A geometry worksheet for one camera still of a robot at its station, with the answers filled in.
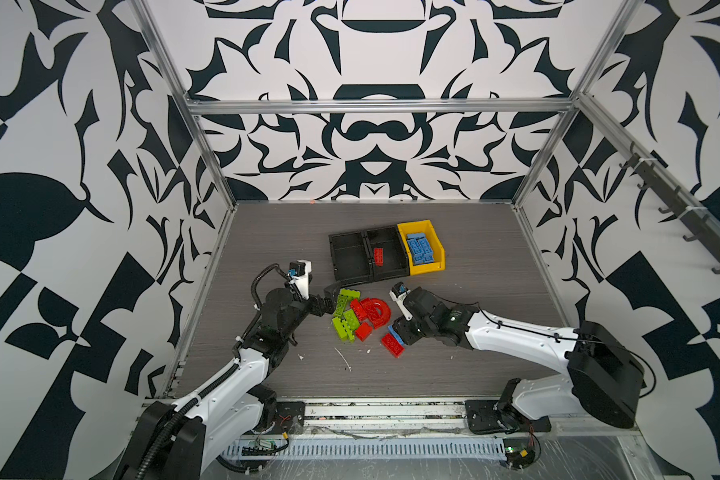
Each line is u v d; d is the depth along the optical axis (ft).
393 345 2.79
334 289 2.47
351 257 3.19
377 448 2.34
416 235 3.44
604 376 1.39
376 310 2.99
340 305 2.76
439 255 3.25
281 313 2.04
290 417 2.39
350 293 3.08
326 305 2.43
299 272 2.30
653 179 2.13
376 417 2.49
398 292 2.50
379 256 3.36
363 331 2.91
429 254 3.35
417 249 3.34
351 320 2.94
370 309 3.00
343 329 2.83
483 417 2.44
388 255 3.38
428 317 2.09
